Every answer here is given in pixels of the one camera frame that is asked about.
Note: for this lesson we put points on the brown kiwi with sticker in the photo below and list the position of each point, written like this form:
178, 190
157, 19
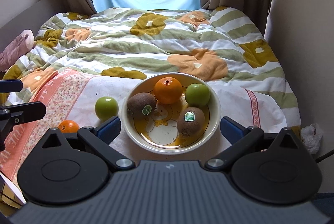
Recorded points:
190, 122

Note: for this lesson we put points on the cream duck pattern bowl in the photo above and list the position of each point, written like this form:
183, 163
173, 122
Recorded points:
158, 133

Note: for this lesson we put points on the green apple on cloth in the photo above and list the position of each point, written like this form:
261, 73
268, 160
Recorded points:
106, 107

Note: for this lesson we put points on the pink plush toy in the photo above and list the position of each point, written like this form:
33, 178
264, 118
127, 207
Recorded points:
20, 46

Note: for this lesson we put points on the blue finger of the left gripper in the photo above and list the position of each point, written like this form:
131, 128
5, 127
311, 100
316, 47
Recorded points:
8, 86

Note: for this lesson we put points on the orange tangerine in bowl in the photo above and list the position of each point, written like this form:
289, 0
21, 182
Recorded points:
168, 90

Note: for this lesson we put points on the green striped floral quilt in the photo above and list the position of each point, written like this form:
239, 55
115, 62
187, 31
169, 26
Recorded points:
222, 47

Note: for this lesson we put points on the green apple in bowl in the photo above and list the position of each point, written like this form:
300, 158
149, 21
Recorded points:
197, 95

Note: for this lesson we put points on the grey bed headboard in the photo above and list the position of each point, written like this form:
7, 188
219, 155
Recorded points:
32, 18

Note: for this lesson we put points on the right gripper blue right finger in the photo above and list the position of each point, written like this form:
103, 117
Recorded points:
232, 130

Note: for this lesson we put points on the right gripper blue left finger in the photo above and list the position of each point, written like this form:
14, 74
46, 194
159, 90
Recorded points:
109, 130

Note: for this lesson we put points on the orange tangerine on cloth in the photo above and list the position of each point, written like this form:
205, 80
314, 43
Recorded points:
68, 126

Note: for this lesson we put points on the white pink floral cloth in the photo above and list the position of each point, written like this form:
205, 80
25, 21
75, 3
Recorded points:
72, 95

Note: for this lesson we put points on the brown kiwi plain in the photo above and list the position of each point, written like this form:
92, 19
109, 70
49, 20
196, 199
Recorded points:
141, 104

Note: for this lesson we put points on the white plastic bag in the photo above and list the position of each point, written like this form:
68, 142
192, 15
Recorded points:
311, 137

